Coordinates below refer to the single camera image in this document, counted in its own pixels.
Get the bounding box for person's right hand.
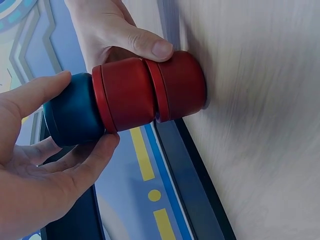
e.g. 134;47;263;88
63;0;174;73

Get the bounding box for person's left hand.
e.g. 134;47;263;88
0;70;121;240

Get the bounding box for red round tin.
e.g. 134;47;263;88
144;49;209;124
91;57;161;135

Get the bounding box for blue round tin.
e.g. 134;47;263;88
42;72;107;148

